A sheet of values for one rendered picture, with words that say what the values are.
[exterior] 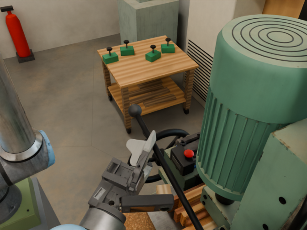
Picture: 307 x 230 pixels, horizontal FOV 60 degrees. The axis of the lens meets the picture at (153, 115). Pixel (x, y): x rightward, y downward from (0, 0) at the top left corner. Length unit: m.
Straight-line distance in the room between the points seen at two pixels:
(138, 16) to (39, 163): 1.90
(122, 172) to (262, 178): 0.31
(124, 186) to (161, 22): 2.38
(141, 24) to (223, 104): 2.34
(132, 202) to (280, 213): 0.29
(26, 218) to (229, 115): 0.98
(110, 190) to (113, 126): 1.76
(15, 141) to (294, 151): 0.82
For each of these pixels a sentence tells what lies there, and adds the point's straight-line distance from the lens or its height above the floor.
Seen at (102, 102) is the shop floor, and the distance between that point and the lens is 2.61.
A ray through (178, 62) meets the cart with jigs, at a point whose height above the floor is 0.53.
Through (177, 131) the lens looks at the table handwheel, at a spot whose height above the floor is 0.94.
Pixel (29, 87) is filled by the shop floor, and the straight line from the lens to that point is 3.04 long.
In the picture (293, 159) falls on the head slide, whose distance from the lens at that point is 0.38.
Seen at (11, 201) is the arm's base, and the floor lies 0.70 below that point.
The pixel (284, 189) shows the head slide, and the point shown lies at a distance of 0.42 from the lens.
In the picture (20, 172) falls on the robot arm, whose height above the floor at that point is 0.84.
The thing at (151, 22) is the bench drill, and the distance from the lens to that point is 2.77.
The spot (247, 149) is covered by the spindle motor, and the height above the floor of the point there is 1.32.
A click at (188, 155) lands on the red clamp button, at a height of 1.02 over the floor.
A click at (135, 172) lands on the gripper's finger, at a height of 1.17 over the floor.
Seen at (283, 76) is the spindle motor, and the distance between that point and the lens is 0.37.
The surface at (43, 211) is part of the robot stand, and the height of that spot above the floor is 0.55.
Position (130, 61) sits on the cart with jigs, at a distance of 2.17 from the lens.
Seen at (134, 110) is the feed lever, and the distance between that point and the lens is 0.66.
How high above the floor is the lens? 1.65
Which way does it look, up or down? 43 degrees down
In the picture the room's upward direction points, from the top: straight up
